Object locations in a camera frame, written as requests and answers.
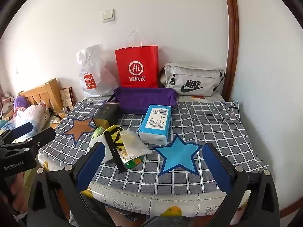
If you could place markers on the grey checked blanket with stars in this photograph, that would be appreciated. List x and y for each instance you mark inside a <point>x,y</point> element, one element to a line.
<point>213,127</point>

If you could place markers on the small green tissue pack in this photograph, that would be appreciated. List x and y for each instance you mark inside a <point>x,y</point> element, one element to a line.
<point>99,132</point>

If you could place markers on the picture frame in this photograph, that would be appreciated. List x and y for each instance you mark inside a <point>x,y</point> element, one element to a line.
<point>67,98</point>

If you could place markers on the purple towel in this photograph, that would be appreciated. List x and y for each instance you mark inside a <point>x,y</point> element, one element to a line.
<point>142,99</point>

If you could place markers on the wooden headboard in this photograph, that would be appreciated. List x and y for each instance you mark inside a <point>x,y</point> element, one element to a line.
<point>40,94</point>

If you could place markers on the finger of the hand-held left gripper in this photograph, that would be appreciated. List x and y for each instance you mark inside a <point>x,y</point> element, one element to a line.
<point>42,136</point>
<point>22,129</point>

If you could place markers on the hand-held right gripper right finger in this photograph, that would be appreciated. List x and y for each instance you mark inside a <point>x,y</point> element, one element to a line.
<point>217,170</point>

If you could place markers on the bed mattress with printed sheet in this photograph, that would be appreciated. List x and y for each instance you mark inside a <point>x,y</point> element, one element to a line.
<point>142,199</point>

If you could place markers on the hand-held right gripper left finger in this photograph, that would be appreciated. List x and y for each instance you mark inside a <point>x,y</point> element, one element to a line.
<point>91,164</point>

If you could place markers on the white light switch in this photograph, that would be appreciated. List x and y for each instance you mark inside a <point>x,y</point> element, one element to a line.
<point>108,15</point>

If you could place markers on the white sponge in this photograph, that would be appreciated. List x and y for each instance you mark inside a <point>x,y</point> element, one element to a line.
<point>104,147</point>

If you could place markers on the brown wooden door frame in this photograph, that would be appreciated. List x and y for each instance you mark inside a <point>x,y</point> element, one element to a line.
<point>233,40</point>

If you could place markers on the white plastic shopping bag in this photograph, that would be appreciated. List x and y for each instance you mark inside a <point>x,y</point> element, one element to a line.
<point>97,75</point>

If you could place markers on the green snack packet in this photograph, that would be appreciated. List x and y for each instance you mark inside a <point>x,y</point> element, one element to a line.
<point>133,163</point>

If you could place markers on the clear plastic packet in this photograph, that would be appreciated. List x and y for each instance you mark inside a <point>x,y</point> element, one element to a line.
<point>135,145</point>

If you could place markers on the purple plush toy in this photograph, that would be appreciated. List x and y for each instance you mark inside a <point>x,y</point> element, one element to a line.
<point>20,102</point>

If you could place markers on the red paper bag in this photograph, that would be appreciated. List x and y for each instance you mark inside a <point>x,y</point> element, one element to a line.
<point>137,68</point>

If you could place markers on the colourful bedding pile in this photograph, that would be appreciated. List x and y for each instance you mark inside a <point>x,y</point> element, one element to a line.
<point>28,117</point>

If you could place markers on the grey waist bag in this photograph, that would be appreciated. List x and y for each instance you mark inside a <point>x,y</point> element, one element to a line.
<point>191,80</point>

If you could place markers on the blue tissue pack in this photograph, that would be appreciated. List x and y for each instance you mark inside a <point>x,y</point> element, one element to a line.
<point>155,123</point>

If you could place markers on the dark green box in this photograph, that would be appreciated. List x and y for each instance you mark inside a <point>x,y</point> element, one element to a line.
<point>106,113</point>

